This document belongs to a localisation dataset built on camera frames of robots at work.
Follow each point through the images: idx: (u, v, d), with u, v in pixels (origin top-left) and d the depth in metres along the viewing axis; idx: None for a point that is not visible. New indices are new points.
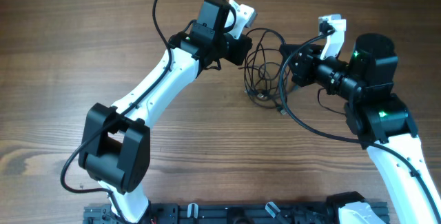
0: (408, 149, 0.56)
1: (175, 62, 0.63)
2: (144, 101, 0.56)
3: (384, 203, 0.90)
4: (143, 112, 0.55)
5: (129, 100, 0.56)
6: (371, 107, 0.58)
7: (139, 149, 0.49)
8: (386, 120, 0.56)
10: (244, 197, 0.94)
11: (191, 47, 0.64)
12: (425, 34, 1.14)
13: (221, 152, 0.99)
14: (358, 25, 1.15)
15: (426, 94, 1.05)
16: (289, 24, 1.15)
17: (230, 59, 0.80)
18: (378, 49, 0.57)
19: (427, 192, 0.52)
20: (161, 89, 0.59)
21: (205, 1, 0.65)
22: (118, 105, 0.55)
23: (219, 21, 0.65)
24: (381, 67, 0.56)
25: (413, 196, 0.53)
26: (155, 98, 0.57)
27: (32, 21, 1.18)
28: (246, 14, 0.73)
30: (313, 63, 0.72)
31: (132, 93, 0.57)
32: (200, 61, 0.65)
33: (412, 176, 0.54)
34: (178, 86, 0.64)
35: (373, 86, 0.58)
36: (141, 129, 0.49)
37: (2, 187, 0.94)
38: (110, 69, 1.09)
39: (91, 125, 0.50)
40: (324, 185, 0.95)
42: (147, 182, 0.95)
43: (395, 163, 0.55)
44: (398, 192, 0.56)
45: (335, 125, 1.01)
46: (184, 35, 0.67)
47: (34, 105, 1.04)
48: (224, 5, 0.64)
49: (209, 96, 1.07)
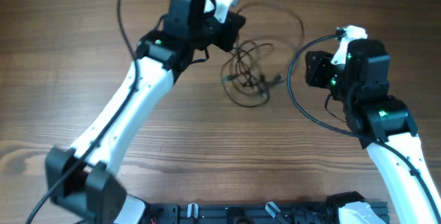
0: (408, 147, 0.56)
1: (142, 78, 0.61)
2: (106, 138, 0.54)
3: (384, 203, 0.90)
4: (105, 151, 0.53)
5: (89, 138, 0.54)
6: (371, 106, 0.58)
7: (103, 195, 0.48)
8: (385, 120, 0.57)
10: (244, 197, 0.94)
11: (162, 54, 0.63)
12: (424, 34, 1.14)
13: (221, 152, 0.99)
14: (358, 25, 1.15)
15: (425, 94, 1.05)
16: (289, 25, 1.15)
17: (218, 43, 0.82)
18: (371, 49, 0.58)
19: (427, 190, 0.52)
20: (125, 118, 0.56)
21: None
22: (78, 146, 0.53)
23: (192, 12, 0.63)
24: (375, 67, 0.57)
25: (413, 196, 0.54)
26: (118, 131, 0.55)
27: (32, 21, 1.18)
28: None
30: (323, 64, 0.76)
31: (94, 127, 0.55)
32: (173, 69, 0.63)
33: (412, 174, 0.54)
34: (148, 105, 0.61)
35: (369, 87, 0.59)
36: (105, 174, 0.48)
37: (2, 187, 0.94)
38: (110, 69, 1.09)
39: (52, 171, 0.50)
40: (324, 185, 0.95)
42: (147, 182, 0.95)
43: (395, 161, 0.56)
44: (397, 191, 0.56)
45: (335, 125, 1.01)
46: (156, 36, 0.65)
47: (34, 105, 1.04)
48: None
49: (209, 95, 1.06)
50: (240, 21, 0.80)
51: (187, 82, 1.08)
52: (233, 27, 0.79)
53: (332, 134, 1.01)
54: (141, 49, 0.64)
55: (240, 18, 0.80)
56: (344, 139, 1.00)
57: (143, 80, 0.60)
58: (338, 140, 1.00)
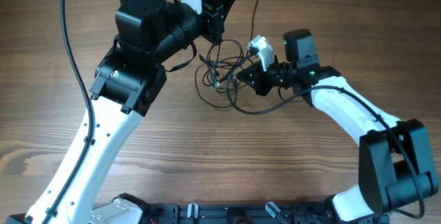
0: (336, 80, 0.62)
1: (98, 125, 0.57)
2: (63, 202, 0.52)
3: None
4: (62, 218, 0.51)
5: (45, 205, 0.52)
6: (304, 74, 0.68)
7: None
8: (315, 77, 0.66)
10: (244, 197, 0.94)
11: (123, 86, 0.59)
12: (425, 34, 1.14)
13: (221, 152, 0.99)
14: (358, 25, 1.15)
15: (426, 94, 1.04)
16: (289, 25, 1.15)
17: (204, 34, 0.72)
18: (298, 34, 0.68)
19: (353, 96, 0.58)
20: (82, 179, 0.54)
21: (118, 12, 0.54)
22: (34, 214, 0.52)
23: (147, 34, 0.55)
24: (302, 44, 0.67)
25: (347, 104, 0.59)
26: (76, 195, 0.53)
27: (32, 21, 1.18)
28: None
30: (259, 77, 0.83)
31: (49, 189, 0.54)
32: (140, 100, 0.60)
33: (341, 93, 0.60)
34: (111, 155, 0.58)
35: (302, 60, 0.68)
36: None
37: (2, 187, 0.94)
38: None
39: None
40: (324, 185, 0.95)
42: (147, 182, 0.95)
43: (326, 90, 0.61)
44: (338, 113, 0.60)
45: (334, 125, 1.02)
46: (117, 64, 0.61)
47: (34, 105, 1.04)
48: (143, 16, 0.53)
49: (209, 95, 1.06)
50: (230, 1, 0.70)
51: (187, 83, 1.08)
52: (216, 16, 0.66)
53: (333, 134, 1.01)
54: (99, 80, 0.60)
55: (224, 1, 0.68)
56: (345, 139, 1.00)
57: (100, 129, 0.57)
58: (338, 140, 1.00)
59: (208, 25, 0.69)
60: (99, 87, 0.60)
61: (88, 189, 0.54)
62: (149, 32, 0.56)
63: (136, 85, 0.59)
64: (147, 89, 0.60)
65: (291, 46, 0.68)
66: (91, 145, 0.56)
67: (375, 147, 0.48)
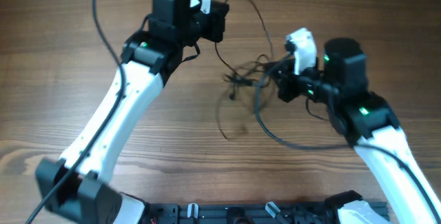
0: (393, 143, 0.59)
1: (129, 83, 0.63)
2: (96, 146, 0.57)
3: (383, 203, 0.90)
4: (96, 158, 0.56)
5: (78, 147, 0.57)
6: (352, 105, 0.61)
7: (94, 203, 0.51)
8: (367, 118, 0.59)
10: (244, 197, 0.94)
11: (148, 56, 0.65)
12: (424, 34, 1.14)
13: (221, 152, 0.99)
14: (358, 25, 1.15)
15: (426, 94, 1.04)
16: (289, 25, 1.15)
17: (207, 36, 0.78)
18: (347, 52, 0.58)
19: (417, 182, 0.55)
20: (114, 125, 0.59)
21: None
22: (67, 156, 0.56)
23: (178, 11, 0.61)
24: (353, 67, 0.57)
25: (402, 185, 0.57)
26: (109, 138, 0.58)
27: (32, 21, 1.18)
28: None
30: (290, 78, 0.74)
31: (82, 136, 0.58)
32: (162, 71, 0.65)
33: (401, 168, 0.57)
34: (136, 112, 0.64)
35: (349, 86, 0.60)
36: (96, 183, 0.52)
37: (3, 187, 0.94)
38: (110, 69, 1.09)
39: (44, 182, 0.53)
40: (324, 185, 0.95)
42: (147, 182, 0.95)
43: (384, 157, 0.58)
44: (386, 182, 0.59)
45: None
46: (141, 38, 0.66)
47: (34, 105, 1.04)
48: None
49: (209, 95, 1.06)
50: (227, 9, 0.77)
51: (187, 82, 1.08)
52: (221, 14, 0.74)
53: (332, 134, 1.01)
54: (128, 51, 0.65)
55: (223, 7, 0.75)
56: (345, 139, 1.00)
57: (130, 87, 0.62)
58: (338, 140, 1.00)
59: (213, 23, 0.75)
60: (129, 56, 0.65)
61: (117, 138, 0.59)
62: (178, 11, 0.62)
63: (160, 55, 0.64)
64: (169, 61, 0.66)
65: (338, 67, 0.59)
66: (122, 100, 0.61)
67: None
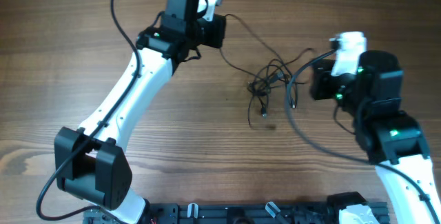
0: (419, 171, 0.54)
1: (143, 65, 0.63)
2: (114, 118, 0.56)
3: (383, 204, 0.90)
4: (113, 129, 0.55)
5: (97, 118, 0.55)
6: (382, 120, 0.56)
7: (112, 169, 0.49)
8: (397, 140, 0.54)
10: (244, 197, 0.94)
11: (160, 45, 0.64)
12: (425, 34, 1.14)
13: (221, 152, 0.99)
14: (358, 25, 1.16)
15: (426, 94, 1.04)
16: (289, 25, 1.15)
17: (209, 41, 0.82)
18: (386, 65, 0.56)
19: (435, 216, 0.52)
20: (131, 100, 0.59)
21: None
22: (85, 125, 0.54)
23: (190, 8, 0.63)
24: (389, 82, 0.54)
25: (422, 219, 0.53)
26: (125, 112, 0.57)
27: (32, 21, 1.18)
28: None
30: (324, 77, 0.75)
31: (100, 109, 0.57)
32: (173, 59, 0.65)
33: (421, 199, 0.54)
34: (150, 91, 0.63)
35: (380, 100, 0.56)
36: (115, 150, 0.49)
37: (2, 187, 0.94)
38: (111, 69, 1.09)
39: (60, 151, 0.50)
40: (324, 185, 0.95)
42: (147, 182, 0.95)
43: (405, 185, 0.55)
44: (404, 211, 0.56)
45: (334, 125, 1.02)
46: (154, 31, 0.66)
47: (34, 105, 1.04)
48: None
49: (209, 95, 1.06)
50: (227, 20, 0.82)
51: (187, 83, 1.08)
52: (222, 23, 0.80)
53: (332, 134, 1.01)
54: (141, 41, 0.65)
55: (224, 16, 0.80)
56: (345, 139, 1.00)
57: (145, 68, 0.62)
58: (338, 140, 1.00)
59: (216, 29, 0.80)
60: (142, 44, 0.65)
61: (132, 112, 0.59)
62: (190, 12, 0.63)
63: (169, 45, 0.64)
64: (179, 51, 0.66)
65: (372, 79, 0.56)
66: (138, 78, 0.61)
67: None
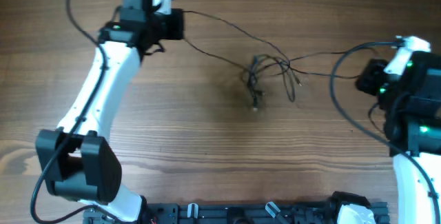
0: (434, 169, 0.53)
1: (109, 57, 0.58)
2: (89, 112, 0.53)
3: (384, 204, 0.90)
4: (92, 124, 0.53)
5: (74, 115, 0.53)
6: (416, 117, 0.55)
7: (100, 160, 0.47)
8: (424, 136, 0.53)
10: (244, 197, 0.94)
11: (122, 36, 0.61)
12: (425, 34, 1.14)
13: (221, 152, 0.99)
14: (358, 25, 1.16)
15: None
16: (289, 25, 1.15)
17: (170, 36, 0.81)
18: (434, 63, 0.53)
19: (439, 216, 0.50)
20: (104, 92, 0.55)
21: None
22: (65, 125, 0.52)
23: (146, 0, 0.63)
24: (431, 80, 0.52)
25: (424, 215, 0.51)
26: (100, 103, 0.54)
27: (32, 21, 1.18)
28: None
30: (375, 71, 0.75)
31: (75, 106, 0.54)
32: (137, 47, 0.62)
33: (429, 196, 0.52)
34: (122, 81, 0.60)
35: (419, 98, 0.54)
36: (97, 140, 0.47)
37: (2, 187, 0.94)
38: None
39: (43, 154, 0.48)
40: (324, 185, 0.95)
42: (147, 182, 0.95)
43: (417, 178, 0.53)
44: (407, 205, 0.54)
45: (334, 125, 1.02)
46: (113, 24, 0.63)
47: (34, 105, 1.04)
48: None
49: (209, 95, 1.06)
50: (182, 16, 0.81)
51: (187, 82, 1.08)
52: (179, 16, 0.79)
53: (332, 134, 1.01)
54: (103, 34, 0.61)
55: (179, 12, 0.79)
56: (345, 139, 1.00)
57: (111, 59, 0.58)
58: (338, 140, 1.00)
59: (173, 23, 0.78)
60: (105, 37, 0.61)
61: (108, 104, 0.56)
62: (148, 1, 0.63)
63: (131, 33, 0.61)
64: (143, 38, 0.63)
65: (414, 74, 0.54)
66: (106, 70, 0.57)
67: None
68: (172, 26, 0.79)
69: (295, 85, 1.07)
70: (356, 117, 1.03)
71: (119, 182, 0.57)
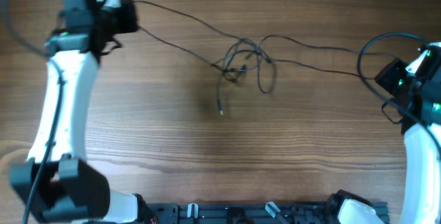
0: None
1: (65, 70, 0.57)
2: (58, 133, 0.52)
3: (384, 204, 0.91)
4: (61, 144, 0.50)
5: (43, 141, 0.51)
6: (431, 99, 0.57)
7: (82, 181, 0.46)
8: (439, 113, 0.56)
10: (244, 197, 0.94)
11: (74, 41, 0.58)
12: (424, 34, 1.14)
13: (222, 151, 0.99)
14: (358, 25, 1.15)
15: None
16: (288, 25, 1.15)
17: (125, 31, 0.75)
18: None
19: None
20: (67, 108, 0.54)
21: None
22: (36, 154, 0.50)
23: None
24: None
25: (433, 178, 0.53)
26: (67, 122, 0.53)
27: (32, 21, 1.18)
28: None
30: (396, 67, 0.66)
31: (41, 131, 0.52)
32: (92, 50, 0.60)
33: (437, 160, 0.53)
34: (85, 90, 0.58)
35: (435, 83, 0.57)
36: (72, 162, 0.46)
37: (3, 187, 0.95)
38: (110, 69, 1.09)
39: (22, 189, 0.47)
40: (324, 185, 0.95)
42: (147, 182, 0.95)
43: (428, 145, 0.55)
44: (419, 169, 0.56)
45: (334, 125, 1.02)
46: (60, 32, 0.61)
47: (34, 105, 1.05)
48: None
49: (209, 95, 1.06)
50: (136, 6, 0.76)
51: (187, 82, 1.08)
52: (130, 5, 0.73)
53: (332, 134, 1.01)
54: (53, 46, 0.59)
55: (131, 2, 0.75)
56: (345, 139, 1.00)
57: (68, 72, 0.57)
58: (338, 140, 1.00)
59: (127, 15, 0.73)
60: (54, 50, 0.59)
61: (76, 120, 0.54)
62: None
63: (83, 34, 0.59)
64: (96, 36, 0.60)
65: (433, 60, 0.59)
66: (64, 84, 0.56)
67: None
68: (125, 18, 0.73)
69: (295, 85, 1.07)
70: (355, 117, 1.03)
71: (108, 197, 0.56)
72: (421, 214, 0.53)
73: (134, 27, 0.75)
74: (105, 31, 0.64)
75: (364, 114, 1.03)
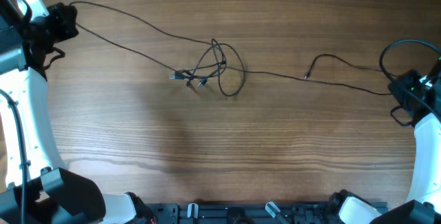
0: None
1: (11, 92, 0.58)
2: (28, 153, 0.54)
3: (383, 203, 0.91)
4: (38, 160, 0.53)
5: (15, 165, 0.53)
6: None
7: (69, 188, 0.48)
8: None
10: (244, 198, 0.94)
11: (8, 56, 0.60)
12: (424, 34, 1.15)
13: (221, 152, 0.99)
14: (358, 25, 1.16)
15: None
16: (288, 25, 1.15)
17: (63, 37, 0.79)
18: None
19: None
20: (27, 127, 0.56)
21: None
22: (13, 179, 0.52)
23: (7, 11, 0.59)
24: None
25: None
26: (34, 139, 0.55)
27: None
28: None
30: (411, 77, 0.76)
31: (11, 156, 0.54)
32: (31, 63, 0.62)
33: None
34: (40, 102, 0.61)
35: None
36: (50, 173, 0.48)
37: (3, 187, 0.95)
38: (110, 69, 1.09)
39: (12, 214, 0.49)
40: (324, 185, 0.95)
42: (147, 182, 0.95)
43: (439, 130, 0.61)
44: (429, 154, 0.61)
45: (334, 125, 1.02)
46: None
47: None
48: None
49: (209, 96, 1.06)
50: (69, 10, 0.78)
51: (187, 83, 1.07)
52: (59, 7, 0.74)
53: (332, 134, 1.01)
54: None
55: (62, 5, 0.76)
56: (345, 139, 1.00)
57: (15, 92, 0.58)
58: (338, 140, 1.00)
59: (59, 21, 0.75)
60: None
61: (39, 134, 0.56)
62: (10, 13, 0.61)
63: (17, 49, 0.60)
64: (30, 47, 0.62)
65: None
66: (16, 105, 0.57)
67: (419, 208, 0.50)
68: (58, 25, 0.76)
69: (295, 85, 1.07)
70: (355, 117, 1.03)
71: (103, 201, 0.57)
72: (431, 190, 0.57)
73: (71, 32, 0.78)
74: (39, 43, 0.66)
75: (364, 113, 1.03)
